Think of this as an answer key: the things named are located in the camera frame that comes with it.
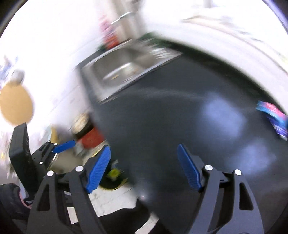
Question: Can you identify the red trash bin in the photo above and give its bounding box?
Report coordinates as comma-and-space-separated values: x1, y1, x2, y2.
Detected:
71, 113, 105, 149

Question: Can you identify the gloved left hand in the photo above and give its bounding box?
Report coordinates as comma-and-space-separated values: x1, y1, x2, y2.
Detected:
1, 183, 30, 221

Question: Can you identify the round wooden board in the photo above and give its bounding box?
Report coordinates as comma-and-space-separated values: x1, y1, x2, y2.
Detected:
1, 83, 34, 126

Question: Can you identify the stainless steel sink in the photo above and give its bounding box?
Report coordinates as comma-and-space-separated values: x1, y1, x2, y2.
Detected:
80, 40, 182, 102

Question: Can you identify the blue pink snack packet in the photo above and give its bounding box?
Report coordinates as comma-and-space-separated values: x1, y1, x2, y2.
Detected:
256, 101, 287, 141

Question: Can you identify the red dish soap bottle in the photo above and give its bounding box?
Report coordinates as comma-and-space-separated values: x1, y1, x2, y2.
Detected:
100, 15, 119, 50

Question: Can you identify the chrome faucet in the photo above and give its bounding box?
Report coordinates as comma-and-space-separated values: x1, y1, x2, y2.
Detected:
111, 11, 134, 25

